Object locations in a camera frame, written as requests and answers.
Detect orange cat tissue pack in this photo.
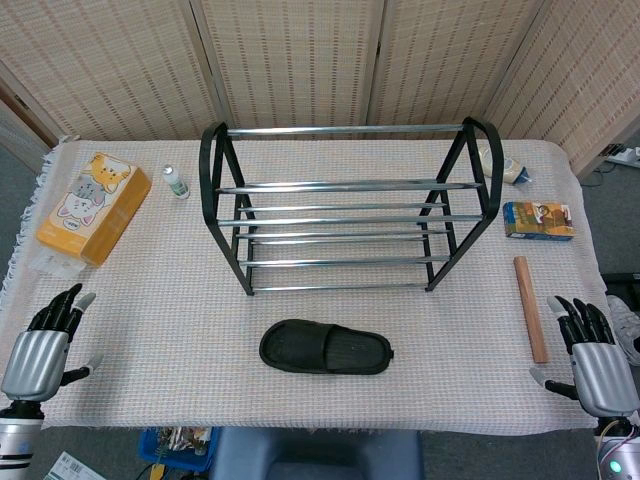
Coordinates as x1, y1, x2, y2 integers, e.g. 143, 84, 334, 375
35, 151, 153, 267

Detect blue and orange carton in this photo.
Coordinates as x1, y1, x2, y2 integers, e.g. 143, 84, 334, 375
502, 200, 575, 243

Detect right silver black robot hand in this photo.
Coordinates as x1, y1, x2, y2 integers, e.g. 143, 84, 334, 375
529, 294, 640, 417

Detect cream squeeze bottle blue cap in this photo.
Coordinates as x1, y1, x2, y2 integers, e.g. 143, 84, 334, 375
477, 146, 534, 187

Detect white power strip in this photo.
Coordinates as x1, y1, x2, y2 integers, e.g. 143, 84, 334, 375
607, 143, 640, 169

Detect white printed paper sheet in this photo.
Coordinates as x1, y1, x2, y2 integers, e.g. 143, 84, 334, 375
47, 451, 101, 480

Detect blue plastic crate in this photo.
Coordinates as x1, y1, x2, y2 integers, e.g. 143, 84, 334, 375
138, 426, 221, 474

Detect black and chrome shoe rack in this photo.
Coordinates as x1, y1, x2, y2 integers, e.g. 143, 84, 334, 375
198, 116, 505, 297

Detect white sneaker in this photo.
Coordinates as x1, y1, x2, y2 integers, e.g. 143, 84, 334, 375
605, 294, 640, 366

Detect black slipper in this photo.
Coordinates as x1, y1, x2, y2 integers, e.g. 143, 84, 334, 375
258, 318, 396, 376

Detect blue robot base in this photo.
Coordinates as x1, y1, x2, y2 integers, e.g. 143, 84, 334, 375
209, 427, 425, 480

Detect white woven tablecloth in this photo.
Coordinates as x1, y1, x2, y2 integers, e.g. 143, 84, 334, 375
0, 135, 609, 432

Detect wooden stick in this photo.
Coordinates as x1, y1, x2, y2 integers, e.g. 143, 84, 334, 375
513, 255, 550, 365

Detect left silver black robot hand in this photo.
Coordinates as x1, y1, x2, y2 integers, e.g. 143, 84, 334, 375
0, 283, 105, 403

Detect beige folding screen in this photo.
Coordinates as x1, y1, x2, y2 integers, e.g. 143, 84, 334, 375
0, 0, 640, 179

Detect small clear bottle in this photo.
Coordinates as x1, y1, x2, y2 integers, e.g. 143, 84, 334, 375
161, 163, 191, 200

